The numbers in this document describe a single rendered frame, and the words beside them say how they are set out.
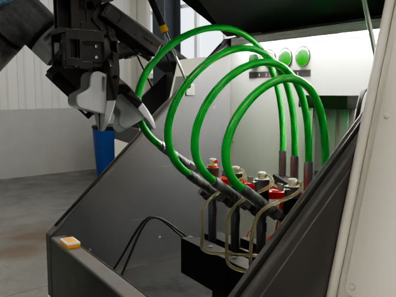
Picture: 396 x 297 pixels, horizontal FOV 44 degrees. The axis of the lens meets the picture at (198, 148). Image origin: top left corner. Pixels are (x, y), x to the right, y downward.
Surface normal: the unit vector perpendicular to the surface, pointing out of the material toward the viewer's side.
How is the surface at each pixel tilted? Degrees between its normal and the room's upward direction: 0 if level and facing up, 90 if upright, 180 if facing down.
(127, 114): 76
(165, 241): 90
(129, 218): 90
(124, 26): 90
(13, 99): 90
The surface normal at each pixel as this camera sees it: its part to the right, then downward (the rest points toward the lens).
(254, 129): -0.84, 0.07
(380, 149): -0.81, -0.17
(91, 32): 0.55, 0.10
